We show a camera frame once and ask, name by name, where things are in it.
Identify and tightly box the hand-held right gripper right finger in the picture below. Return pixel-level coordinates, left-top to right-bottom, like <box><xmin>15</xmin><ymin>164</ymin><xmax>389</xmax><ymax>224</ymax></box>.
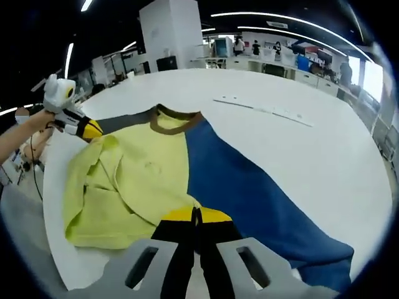
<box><xmin>198</xmin><ymin>207</ymin><xmax>340</xmax><ymax>299</ymax></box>

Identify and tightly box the row of white cabinets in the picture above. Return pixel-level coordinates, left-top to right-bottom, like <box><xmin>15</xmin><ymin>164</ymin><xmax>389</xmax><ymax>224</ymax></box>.
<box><xmin>190</xmin><ymin>55</ymin><xmax>355</xmax><ymax>99</ymax></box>

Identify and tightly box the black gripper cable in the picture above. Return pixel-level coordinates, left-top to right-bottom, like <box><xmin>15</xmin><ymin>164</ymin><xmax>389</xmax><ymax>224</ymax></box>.
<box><xmin>29</xmin><ymin>135</ymin><xmax>44</xmax><ymax>202</ymax></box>

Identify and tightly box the light blue screen box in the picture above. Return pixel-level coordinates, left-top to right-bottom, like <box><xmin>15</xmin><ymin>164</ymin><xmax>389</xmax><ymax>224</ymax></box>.
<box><xmin>214</xmin><ymin>37</ymin><xmax>233</xmax><ymax>59</ymax></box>

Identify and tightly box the white square pillar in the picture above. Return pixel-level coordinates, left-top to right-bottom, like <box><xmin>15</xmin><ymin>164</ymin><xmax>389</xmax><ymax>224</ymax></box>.
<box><xmin>138</xmin><ymin>0</ymin><xmax>204</xmax><ymax>75</ymax></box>

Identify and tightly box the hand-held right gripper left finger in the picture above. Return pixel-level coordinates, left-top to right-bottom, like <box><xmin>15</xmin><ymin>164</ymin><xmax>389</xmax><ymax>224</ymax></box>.
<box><xmin>65</xmin><ymin>206</ymin><xmax>198</xmax><ymax>299</ymax></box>

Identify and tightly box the black cabinet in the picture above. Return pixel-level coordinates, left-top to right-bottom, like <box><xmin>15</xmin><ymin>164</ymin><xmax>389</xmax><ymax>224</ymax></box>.
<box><xmin>156</xmin><ymin>55</ymin><xmax>178</xmax><ymax>72</ymax></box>

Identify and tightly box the yellow blue grey garment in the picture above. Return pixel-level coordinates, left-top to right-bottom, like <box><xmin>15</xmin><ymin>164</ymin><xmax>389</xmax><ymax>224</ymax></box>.
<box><xmin>62</xmin><ymin>104</ymin><xmax>355</xmax><ymax>292</ymax></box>

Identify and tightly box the black metal frame rack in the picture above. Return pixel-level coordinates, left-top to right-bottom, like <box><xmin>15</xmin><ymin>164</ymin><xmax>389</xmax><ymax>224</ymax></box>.
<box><xmin>107</xmin><ymin>51</ymin><xmax>140</xmax><ymax>82</ymax></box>

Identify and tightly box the blue crate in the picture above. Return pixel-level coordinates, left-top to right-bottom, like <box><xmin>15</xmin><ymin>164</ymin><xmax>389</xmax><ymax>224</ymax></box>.
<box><xmin>296</xmin><ymin>54</ymin><xmax>310</xmax><ymax>72</ymax></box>

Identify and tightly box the person's left hand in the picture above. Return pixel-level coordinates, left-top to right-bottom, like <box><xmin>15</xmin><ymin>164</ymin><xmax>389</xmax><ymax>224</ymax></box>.
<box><xmin>30</xmin><ymin>111</ymin><xmax>65</xmax><ymax>132</ymax></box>

